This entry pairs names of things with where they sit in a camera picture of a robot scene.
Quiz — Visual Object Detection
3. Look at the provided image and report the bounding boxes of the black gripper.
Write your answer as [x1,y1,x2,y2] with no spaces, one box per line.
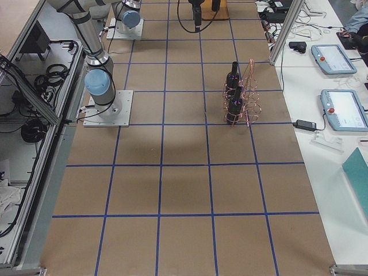
[188,0,205,32]

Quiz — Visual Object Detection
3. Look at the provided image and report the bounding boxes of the dark wine bottle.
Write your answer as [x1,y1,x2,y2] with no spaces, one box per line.
[226,86,243,125]
[225,61,240,89]
[211,0,221,12]

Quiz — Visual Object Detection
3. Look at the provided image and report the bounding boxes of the wooden tray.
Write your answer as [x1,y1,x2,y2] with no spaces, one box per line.
[201,0,229,21]

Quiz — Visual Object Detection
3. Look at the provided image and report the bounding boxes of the dark wine bottle front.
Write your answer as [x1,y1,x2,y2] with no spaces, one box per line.
[226,86,243,125]

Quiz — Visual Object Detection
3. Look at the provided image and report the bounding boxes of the upper teach pendant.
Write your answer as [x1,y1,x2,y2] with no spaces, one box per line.
[311,44,357,75]

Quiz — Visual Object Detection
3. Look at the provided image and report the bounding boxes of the teach pendant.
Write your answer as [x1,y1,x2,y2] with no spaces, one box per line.
[311,44,357,75]
[320,89,367,132]

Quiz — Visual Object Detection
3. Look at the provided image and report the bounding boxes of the black power adapter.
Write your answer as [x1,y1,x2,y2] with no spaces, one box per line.
[293,120,317,132]

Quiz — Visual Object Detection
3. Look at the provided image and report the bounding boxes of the lower teach pendant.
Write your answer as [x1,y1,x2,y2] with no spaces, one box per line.
[320,89,367,132]

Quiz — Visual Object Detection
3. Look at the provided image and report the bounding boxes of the clear acrylic stand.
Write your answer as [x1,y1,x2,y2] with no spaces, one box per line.
[311,132,344,152]

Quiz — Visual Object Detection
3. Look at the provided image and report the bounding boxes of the teal book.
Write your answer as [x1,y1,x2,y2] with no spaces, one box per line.
[342,148,367,218]

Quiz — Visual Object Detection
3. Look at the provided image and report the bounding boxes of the white cloth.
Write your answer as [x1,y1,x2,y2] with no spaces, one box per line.
[0,159,21,222]

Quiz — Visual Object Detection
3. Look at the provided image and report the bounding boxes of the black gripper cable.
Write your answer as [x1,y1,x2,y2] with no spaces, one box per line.
[176,0,219,33]

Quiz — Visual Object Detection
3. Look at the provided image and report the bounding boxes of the aluminium frame post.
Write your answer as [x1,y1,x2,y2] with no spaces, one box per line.
[269,0,304,66]

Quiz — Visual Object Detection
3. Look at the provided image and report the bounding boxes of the copper wire bottle basket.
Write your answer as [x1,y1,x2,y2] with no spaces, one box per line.
[223,59,262,126]

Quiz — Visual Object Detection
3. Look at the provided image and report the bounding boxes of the small black camera device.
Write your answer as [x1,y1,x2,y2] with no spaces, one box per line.
[289,41,306,54]

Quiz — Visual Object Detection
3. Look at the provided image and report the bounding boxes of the coiled black cables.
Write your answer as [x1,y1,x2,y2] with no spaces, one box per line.
[33,63,70,95]

